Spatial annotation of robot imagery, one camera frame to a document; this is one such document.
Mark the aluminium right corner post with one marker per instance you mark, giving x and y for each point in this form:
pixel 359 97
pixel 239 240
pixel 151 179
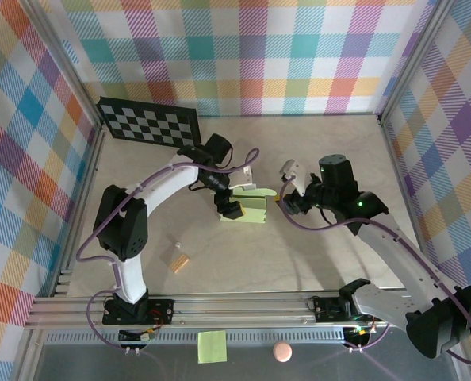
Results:
pixel 414 63

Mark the right small circuit board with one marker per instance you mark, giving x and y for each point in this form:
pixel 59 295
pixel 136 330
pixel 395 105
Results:
pixel 358 334

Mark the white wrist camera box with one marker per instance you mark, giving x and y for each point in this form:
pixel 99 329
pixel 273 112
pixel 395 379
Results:
pixel 243 180
pixel 297 174

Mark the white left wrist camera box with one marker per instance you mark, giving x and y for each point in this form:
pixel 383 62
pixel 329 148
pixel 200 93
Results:
pixel 243 180

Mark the aluminium right side rail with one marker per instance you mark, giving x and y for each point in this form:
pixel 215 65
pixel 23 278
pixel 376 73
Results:
pixel 398 166

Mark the aluminium left corner post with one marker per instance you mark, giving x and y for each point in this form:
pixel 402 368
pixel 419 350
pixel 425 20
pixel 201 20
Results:
pixel 61 67

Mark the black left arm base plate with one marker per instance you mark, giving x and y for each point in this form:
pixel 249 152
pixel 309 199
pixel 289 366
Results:
pixel 160 311

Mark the small tan corrugated block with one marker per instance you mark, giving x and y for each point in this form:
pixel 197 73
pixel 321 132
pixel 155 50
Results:
pixel 179 264

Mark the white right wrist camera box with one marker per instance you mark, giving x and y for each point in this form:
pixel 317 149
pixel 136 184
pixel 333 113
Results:
pixel 297 174

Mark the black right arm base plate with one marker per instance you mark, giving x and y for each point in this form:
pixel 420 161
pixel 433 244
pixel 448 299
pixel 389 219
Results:
pixel 326 309

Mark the left small circuit board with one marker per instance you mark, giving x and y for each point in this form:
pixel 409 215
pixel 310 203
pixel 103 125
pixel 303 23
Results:
pixel 138 335

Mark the long aluminium base rail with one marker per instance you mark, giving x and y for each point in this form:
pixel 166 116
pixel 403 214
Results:
pixel 243 307

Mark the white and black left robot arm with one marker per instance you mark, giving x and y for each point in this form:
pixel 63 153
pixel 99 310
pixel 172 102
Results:
pixel 120 226

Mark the black white checkerboard panel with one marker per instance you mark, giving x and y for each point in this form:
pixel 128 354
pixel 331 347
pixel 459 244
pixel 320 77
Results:
pixel 150 125

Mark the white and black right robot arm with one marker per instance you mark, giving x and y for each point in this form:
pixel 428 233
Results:
pixel 398 254

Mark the light green paper box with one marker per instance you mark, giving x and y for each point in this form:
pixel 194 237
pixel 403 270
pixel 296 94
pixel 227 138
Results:
pixel 255 216

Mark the green sticky note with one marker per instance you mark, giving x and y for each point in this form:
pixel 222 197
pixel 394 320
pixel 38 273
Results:
pixel 212 347

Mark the small circuit board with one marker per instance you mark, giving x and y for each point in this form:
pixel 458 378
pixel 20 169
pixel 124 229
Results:
pixel 138 335
pixel 358 334

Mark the pink round ball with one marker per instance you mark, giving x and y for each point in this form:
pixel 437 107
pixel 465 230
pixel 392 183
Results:
pixel 282 352

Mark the aluminium corner post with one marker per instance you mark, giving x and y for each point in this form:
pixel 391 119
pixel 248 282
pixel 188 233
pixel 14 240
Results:
pixel 414 63
pixel 61 67

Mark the aluminium left side rail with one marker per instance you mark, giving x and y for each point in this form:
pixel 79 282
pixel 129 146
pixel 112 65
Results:
pixel 86 178

